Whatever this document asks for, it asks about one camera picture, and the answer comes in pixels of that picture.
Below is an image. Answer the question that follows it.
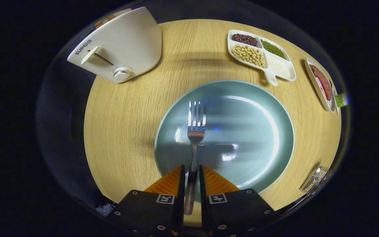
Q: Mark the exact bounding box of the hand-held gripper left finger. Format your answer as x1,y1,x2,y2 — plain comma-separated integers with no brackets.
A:
106,165,186,237

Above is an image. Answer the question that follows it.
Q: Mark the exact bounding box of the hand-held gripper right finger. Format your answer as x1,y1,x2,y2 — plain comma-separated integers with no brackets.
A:
199,165,277,237

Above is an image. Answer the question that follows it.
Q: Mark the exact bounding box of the fork with brown handle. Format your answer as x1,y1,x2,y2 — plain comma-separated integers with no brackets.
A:
184,101,207,216

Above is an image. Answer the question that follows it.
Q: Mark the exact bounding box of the light blue plate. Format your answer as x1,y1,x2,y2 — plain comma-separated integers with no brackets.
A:
154,80,295,203

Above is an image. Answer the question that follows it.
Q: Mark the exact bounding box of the white divided tray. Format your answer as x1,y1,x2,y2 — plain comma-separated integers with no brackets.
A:
227,30,297,87

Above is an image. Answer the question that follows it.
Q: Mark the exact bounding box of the yellow soybeans portion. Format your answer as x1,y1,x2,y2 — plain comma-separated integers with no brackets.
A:
231,44,266,68

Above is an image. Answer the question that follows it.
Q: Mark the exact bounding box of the white rice portion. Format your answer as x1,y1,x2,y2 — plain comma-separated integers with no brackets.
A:
268,56,292,79

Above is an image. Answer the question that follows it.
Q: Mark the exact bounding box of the dark red beans portion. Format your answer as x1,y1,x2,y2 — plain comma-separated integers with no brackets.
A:
231,33,258,47

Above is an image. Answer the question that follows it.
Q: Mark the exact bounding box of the white plate with meat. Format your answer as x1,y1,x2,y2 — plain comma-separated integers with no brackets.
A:
305,58,336,113

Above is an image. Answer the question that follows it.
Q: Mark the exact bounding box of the pink ham slice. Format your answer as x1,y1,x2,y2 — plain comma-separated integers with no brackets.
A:
315,77,328,101

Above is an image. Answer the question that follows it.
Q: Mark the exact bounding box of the small white dish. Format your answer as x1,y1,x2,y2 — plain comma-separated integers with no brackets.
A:
329,81,341,116

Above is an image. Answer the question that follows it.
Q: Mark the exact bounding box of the green mung beans portion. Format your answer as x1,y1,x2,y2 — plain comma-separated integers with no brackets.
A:
261,39,287,60

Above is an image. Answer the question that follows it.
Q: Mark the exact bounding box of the white toaster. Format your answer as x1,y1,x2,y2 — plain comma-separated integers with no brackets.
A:
67,7,162,84

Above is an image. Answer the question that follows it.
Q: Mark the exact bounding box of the brown meat steak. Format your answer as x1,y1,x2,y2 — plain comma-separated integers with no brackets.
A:
311,65,332,101

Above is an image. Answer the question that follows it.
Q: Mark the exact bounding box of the silver bottle with green label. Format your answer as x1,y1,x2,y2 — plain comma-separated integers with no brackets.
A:
334,93,349,108

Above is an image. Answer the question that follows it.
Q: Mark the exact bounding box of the metal wire basket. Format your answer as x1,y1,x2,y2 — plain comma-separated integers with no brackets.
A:
300,166,331,195

